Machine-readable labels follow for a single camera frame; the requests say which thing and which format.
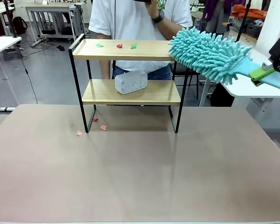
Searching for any person's right forearm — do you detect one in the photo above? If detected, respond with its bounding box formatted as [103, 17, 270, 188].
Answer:
[96, 32, 113, 80]

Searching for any black chair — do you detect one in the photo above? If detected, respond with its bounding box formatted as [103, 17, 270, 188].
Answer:
[169, 61, 201, 99]

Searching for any black stand pole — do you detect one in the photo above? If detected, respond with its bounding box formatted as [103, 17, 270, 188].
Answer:
[3, 0, 17, 39]
[234, 0, 252, 43]

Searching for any two-tier wooden black-frame shelf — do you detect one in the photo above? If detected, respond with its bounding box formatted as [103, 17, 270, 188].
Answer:
[68, 33, 188, 134]

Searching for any white side table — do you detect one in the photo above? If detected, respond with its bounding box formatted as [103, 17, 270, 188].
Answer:
[197, 41, 280, 107]
[0, 36, 22, 81]

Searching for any person's left hand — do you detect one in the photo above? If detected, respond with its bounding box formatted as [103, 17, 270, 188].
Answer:
[145, 0, 164, 20]

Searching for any teal microfiber duster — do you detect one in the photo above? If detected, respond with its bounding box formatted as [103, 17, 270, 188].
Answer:
[168, 26, 280, 93]

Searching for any thin black floor cable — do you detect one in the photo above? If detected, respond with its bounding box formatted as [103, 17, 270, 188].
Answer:
[15, 45, 39, 105]

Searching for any white floor power strip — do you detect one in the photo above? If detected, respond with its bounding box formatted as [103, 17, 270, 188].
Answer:
[29, 38, 44, 48]

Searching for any person's left forearm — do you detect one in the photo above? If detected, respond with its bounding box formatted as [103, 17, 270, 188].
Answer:
[157, 15, 186, 42]

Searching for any white background desk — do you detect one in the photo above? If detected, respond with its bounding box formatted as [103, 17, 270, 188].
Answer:
[25, 1, 85, 44]

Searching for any purple jacket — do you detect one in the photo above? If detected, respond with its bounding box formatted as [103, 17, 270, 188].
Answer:
[201, 0, 247, 36]

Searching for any dark storage crate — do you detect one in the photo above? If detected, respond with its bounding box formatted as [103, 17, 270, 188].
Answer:
[245, 20, 263, 38]

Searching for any white power strip box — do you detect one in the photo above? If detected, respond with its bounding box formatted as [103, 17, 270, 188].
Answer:
[114, 71, 148, 95]

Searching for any black wristwatch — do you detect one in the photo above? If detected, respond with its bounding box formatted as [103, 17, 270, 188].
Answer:
[151, 9, 166, 24]

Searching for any orange cloth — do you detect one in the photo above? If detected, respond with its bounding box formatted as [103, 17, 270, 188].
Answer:
[231, 4, 268, 20]

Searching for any person in white T-shirt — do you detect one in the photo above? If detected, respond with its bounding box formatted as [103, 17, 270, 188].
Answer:
[88, 0, 193, 81]

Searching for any black backpack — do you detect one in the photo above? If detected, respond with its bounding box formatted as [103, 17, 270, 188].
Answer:
[12, 16, 28, 35]

